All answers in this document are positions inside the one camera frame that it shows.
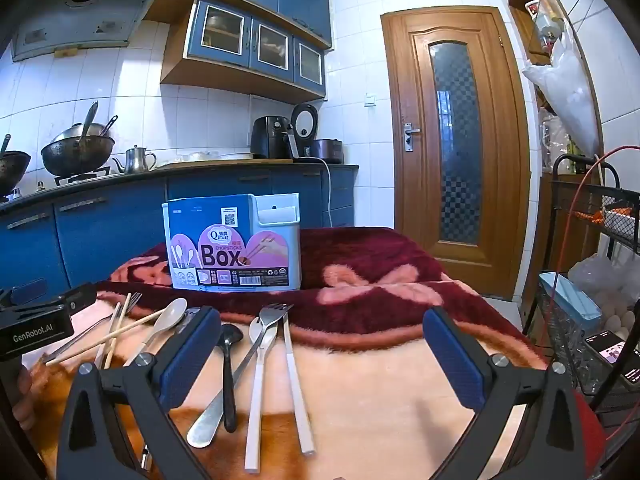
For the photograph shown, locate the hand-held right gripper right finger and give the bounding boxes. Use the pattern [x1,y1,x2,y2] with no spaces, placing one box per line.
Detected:
[422,306,586,480]

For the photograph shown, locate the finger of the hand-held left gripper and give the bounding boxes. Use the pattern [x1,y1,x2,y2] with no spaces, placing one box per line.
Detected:
[9,284,48,306]
[60,282,98,313]

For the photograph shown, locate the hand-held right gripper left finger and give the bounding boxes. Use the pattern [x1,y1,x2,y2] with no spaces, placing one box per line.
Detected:
[56,306,223,480]

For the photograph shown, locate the steel food tongs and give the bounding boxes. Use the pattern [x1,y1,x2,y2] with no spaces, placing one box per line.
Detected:
[175,306,202,335]

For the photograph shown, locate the beige spoon with white handle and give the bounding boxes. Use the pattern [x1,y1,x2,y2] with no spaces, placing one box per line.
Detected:
[123,298,189,367]

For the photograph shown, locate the black plastic spoon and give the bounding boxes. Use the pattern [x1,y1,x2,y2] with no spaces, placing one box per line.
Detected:
[218,323,245,433]

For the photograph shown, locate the white-handled steel spoon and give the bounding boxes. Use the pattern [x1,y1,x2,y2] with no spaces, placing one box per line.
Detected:
[244,316,271,472]

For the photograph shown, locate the blue utensil holder box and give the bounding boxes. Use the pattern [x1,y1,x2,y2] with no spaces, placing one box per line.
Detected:
[161,192,302,292]

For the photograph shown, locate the person's left hand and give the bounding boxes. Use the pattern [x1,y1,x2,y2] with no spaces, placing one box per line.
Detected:
[15,364,38,431]

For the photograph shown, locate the blue kitchen counter cabinets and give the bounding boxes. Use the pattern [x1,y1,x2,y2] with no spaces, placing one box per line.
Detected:
[0,157,360,301]

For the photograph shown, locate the red floral fleece blanket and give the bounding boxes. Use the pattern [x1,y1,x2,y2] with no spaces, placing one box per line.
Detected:
[25,226,606,480]

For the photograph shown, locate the gas stove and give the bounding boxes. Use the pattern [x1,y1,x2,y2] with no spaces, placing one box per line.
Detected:
[54,166,111,186]

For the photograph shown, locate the small black wok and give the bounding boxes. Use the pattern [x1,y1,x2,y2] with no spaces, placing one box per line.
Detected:
[0,134,32,196]

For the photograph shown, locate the clear container with blue lid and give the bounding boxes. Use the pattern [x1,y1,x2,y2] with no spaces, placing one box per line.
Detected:
[539,271,603,361]

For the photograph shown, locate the large black wok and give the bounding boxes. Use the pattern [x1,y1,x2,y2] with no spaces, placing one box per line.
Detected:
[41,132,116,177]

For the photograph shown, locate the steel kettle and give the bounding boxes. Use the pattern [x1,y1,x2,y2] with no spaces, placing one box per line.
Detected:
[112,145,157,174]

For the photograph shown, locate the smartphone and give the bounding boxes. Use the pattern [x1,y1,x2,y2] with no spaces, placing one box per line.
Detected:
[585,330,633,366]

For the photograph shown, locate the clear bag of eggs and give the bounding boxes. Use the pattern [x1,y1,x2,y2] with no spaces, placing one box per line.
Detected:
[567,252,640,341]

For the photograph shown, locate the steel ladle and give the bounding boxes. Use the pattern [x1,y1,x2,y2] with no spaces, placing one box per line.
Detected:
[80,101,99,141]

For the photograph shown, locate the wooden door with glass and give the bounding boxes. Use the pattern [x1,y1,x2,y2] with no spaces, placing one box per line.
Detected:
[381,6,531,301]

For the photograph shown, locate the black air fryer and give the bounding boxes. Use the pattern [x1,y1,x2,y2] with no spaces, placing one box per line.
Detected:
[250,116,296,160]

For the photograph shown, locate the rice cooker with open lid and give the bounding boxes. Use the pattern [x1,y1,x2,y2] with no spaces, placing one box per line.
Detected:
[291,103,345,165]

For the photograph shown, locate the white plastic bag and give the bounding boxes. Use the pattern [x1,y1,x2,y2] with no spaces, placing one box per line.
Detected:
[522,35,601,158]

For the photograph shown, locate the grey range hood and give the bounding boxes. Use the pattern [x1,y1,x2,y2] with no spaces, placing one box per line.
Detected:
[11,0,173,63]

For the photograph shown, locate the red cable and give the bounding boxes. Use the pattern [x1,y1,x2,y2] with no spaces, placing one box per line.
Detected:
[542,145,640,356]

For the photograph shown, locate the white power cable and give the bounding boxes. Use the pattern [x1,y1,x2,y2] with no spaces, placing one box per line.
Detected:
[320,159,333,228]

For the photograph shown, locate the black wire rack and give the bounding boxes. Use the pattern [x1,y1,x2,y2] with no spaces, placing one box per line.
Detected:
[525,152,640,421]

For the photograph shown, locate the glass-door wall cabinet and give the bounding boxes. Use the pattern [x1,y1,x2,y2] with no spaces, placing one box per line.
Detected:
[160,0,328,106]

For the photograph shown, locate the wooden wall shelf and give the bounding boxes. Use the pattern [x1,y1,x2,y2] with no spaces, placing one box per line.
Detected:
[507,0,571,66]

